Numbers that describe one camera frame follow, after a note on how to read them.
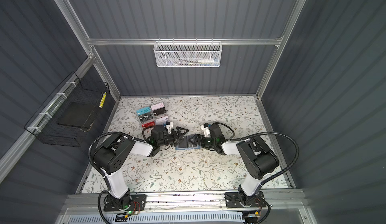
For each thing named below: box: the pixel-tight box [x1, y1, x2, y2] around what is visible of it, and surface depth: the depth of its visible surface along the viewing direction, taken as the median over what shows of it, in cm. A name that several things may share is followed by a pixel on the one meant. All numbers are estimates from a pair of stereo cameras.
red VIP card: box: [141, 120, 156, 129], surface depth 101 cm
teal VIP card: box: [135, 106, 151, 117], surface depth 101 cm
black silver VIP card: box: [138, 112, 154, 123], surface depth 101 cm
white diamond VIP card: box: [155, 116, 169, 126], surface depth 104 cm
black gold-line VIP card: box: [152, 106, 167, 117], surface depth 104 cm
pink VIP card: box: [150, 102, 165, 111], surface depth 104 cm
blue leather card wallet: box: [175, 135, 202, 151], surface depth 93 cm
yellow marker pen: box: [99, 91, 107, 109], surface depth 84 cm
